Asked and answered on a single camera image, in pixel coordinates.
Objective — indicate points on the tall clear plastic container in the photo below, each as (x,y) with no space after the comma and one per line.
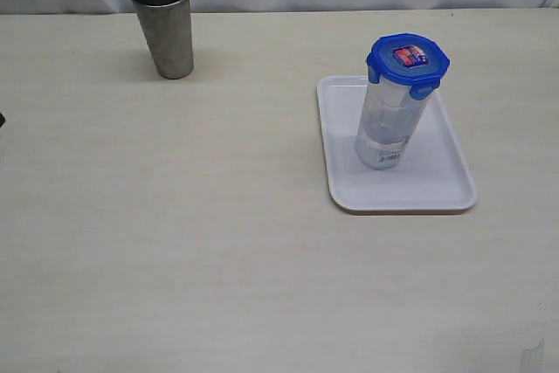
(389,118)

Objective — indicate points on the blue plastic container lid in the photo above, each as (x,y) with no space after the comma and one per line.
(408,59)

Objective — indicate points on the stainless steel tumbler cup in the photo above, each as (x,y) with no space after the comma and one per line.
(166,26)

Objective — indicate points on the white rectangular tray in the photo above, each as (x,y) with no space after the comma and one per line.
(432,176)

